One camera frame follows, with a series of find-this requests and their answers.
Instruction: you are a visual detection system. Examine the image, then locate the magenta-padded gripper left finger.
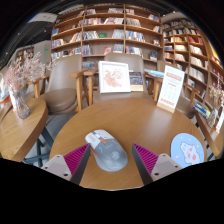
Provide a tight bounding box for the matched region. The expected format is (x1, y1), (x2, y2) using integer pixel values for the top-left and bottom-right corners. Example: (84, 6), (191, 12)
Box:
(41, 143), (92, 186)

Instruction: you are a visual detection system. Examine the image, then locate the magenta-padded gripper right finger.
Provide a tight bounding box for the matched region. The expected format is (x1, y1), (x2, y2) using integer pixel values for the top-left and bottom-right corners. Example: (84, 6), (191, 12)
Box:
(131, 143), (184, 186)

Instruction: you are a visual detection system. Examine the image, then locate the grey computer mouse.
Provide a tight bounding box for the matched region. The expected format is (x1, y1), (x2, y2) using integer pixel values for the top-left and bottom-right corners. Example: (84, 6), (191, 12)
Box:
(84, 129), (129, 173)

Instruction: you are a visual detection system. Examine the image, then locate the round light blue mouse pad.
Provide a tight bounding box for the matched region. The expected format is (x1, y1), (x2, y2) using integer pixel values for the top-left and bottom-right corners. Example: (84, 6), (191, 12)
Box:
(170, 132), (205, 169)

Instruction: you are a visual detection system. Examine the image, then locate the round wooden side table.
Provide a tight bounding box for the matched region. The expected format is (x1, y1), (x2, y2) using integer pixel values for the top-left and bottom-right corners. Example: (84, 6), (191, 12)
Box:
(0, 97), (49, 163)
(194, 111), (224, 159)

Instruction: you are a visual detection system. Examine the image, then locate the beige wooden-arm armchair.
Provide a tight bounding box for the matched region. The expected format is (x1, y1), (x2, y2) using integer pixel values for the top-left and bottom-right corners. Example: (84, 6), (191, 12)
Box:
(34, 54), (89, 116)
(83, 53), (158, 104)
(151, 59), (201, 119)

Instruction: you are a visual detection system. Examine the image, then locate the stack of blue books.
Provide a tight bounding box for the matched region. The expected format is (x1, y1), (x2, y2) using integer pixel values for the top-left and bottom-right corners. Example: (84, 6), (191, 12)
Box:
(193, 99), (212, 119)

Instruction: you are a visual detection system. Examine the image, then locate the glass vase with pink flowers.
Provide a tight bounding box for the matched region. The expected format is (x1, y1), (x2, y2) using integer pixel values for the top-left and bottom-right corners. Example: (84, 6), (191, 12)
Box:
(3, 49), (56, 120)

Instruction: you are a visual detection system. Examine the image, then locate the white red-print sign stand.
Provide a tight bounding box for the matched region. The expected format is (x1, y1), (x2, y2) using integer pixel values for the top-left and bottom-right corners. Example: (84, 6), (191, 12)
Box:
(156, 64), (186, 114)

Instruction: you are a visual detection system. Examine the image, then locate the glass vase with dried flowers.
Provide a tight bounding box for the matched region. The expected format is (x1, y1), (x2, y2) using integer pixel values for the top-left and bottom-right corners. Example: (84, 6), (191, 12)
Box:
(208, 78), (224, 129)

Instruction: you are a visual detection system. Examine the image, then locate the dark cover book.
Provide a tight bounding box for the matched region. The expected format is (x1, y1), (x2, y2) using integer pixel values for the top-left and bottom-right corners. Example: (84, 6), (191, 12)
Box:
(128, 70), (144, 92)

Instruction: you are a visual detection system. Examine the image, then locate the small white sign stand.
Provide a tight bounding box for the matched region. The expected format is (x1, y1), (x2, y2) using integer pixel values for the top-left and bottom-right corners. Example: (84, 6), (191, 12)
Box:
(215, 111), (224, 134)
(8, 89), (18, 113)

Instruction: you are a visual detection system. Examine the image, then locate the white framed flower picture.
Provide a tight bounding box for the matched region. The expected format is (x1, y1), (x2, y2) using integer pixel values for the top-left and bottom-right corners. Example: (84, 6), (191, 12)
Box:
(97, 60), (132, 94)

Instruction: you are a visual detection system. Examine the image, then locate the distant wooden bookshelf unit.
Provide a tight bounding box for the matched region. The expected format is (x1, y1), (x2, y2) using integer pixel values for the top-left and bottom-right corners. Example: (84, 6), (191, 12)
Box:
(14, 46), (36, 68)

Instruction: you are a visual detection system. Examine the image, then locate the curved wooden bookshelf unit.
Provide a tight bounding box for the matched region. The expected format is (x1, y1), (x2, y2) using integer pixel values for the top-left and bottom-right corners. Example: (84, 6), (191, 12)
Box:
(161, 18), (224, 111)

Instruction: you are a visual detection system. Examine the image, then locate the wide wooden bookshelf unit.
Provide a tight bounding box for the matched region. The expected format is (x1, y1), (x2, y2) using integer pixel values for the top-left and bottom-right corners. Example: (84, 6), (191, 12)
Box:
(49, 3), (164, 73)

